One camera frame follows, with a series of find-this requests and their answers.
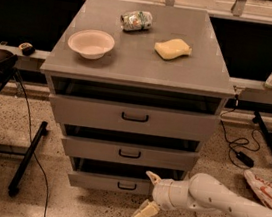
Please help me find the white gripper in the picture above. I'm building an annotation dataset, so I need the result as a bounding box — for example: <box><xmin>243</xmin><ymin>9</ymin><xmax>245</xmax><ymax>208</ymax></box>
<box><xmin>131</xmin><ymin>171</ymin><xmax>189</xmax><ymax>217</ymax></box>

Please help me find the grey bottom drawer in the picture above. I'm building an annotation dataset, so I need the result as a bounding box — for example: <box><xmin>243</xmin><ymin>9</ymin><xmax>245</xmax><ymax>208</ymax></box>
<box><xmin>68</xmin><ymin>157</ymin><xmax>186</xmax><ymax>195</ymax></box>

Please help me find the grey drawer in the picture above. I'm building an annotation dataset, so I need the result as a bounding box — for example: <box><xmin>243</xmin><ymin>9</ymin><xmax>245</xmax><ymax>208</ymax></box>
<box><xmin>68</xmin><ymin>157</ymin><xmax>186</xmax><ymax>195</ymax></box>
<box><xmin>62</xmin><ymin>136</ymin><xmax>199</xmax><ymax>171</ymax></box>
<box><xmin>50</xmin><ymin>94</ymin><xmax>219</xmax><ymax>142</ymax></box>

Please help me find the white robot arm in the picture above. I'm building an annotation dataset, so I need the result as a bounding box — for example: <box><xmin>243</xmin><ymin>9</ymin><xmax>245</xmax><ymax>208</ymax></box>
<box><xmin>131</xmin><ymin>171</ymin><xmax>272</xmax><ymax>217</ymax></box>

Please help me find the grey middle drawer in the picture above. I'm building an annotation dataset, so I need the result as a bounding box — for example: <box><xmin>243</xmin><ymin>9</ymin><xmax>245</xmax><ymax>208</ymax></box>
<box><xmin>62</xmin><ymin>136</ymin><xmax>199</xmax><ymax>171</ymax></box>

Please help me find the grey drawer cabinet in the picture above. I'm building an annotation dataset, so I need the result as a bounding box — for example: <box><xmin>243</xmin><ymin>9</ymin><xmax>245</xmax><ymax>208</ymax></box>
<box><xmin>24</xmin><ymin>0</ymin><xmax>247</xmax><ymax>207</ymax></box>

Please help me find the grey top drawer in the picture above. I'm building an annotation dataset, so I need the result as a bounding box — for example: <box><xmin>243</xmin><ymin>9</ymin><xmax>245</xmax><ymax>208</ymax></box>
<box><xmin>50</xmin><ymin>94</ymin><xmax>219</xmax><ymax>142</ymax></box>

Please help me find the white red sneaker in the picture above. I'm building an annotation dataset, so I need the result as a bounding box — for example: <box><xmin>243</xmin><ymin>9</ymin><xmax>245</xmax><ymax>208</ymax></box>
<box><xmin>244</xmin><ymin>170</ymin><xmax>272</xmax><ymax>209</ymax></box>

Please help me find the yellow sponge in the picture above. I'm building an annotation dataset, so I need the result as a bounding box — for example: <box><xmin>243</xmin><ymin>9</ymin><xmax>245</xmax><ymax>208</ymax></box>
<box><xmin>154</xmin><ymin>38</ymin><xmax>192</xmax><ymax>60</ymax></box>

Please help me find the white bowl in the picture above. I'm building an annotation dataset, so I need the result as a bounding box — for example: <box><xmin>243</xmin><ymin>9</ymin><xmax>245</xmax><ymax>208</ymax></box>
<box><xmin>67</xmin><ymin>29</ymin><xmax>115</xmax><ymax>60</ymax></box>

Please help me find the crushed drink can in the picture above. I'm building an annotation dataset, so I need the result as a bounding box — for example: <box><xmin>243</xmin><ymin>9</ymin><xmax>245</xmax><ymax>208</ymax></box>
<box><xmin>120</xmin><ymin>11</ymin><xmax>153</xmax><ymax>32</ymax></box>

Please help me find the black side table stand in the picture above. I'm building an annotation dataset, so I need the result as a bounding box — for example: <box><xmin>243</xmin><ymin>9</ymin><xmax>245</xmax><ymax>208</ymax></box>
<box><xmin>0</xmin><ymin>68</ymin><xmax>48</xmax><ymax>197</ymax></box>

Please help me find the small tape measure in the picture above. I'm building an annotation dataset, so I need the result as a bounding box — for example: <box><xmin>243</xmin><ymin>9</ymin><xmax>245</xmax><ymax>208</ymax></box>
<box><xmin>18</xmin><ymin>42</ymin><xmax>35</xmax><ymax>56</ymax></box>

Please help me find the black power adapter with cable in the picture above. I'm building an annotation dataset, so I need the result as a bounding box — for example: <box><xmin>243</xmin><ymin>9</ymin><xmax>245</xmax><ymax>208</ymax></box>
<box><xmin>213</xmin><ymin>92</ymin><xmax>269</xmax><ymax>172</ymax></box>

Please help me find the black floor cable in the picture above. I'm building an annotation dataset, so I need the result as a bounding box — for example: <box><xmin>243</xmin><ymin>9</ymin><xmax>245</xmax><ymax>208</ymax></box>
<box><xmin>0</xmin><ymin>69</ymin><xmax>69</xmax><ymax>217</ymax></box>

